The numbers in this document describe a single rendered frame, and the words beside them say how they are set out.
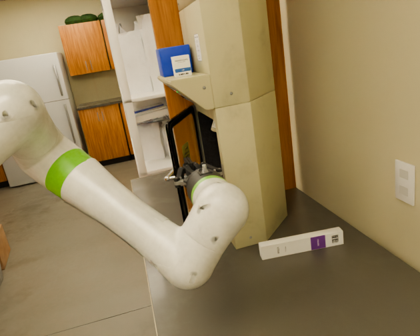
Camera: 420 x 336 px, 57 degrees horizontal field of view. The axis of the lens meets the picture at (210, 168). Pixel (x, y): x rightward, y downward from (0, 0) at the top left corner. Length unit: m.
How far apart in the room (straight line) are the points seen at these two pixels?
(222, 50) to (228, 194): 0.52
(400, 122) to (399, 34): 0.22
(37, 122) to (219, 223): 0.40
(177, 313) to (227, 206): 0.44
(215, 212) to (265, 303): 0.40
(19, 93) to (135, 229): 0.34
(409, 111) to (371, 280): 0.45
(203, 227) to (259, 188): 0.53
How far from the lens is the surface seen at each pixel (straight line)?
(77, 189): 0.86
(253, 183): 1.22
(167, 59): 1.29
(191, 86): 1.11
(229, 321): 1.02
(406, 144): 1.13
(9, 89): 0.81
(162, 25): 1.47
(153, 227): 0.79
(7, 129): 0.79
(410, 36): 1.07
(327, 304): 1.05
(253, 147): 1.19
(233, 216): 0.73
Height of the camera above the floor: 1.59
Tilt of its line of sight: 18 degrees down
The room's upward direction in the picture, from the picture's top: 9 degrees counter-clockwise
